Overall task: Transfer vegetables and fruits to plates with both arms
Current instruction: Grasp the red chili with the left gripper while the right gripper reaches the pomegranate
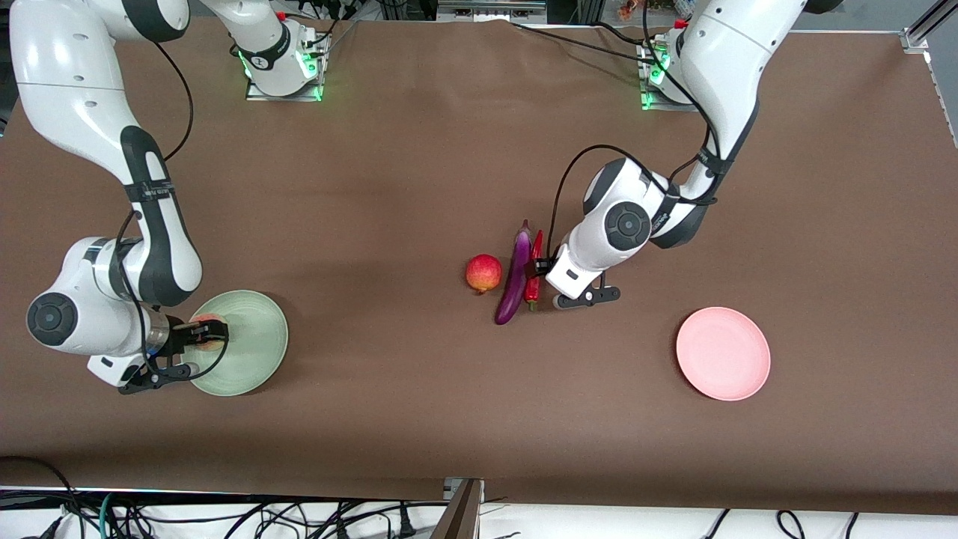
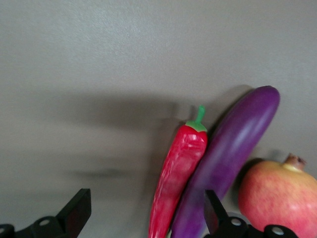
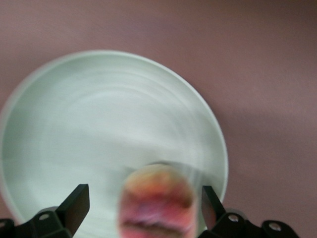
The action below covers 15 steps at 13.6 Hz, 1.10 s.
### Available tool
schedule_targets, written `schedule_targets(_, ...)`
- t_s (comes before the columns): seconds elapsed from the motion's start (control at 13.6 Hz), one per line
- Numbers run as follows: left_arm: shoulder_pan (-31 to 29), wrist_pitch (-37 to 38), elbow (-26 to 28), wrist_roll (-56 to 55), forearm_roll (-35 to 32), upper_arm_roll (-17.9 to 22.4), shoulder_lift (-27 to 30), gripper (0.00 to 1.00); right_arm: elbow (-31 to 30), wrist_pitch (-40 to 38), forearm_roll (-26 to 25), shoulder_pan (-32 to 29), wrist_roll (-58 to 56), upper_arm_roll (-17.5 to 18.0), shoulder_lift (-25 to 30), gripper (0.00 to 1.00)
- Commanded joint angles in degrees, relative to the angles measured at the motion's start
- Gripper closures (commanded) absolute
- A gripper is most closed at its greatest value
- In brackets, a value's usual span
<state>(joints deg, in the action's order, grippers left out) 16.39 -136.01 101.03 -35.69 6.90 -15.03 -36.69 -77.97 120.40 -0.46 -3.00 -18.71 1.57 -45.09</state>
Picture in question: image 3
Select peach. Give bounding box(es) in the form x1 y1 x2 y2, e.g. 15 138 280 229
118 162 200 238

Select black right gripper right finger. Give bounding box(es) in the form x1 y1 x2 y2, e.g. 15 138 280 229
198 185 264 238

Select green plate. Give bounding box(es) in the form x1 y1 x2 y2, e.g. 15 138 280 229
0 50 229 238

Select brown table cover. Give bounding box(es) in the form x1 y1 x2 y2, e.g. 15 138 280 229
0 0 317 238

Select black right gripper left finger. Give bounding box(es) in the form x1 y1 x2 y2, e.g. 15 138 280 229
14 183 90 238

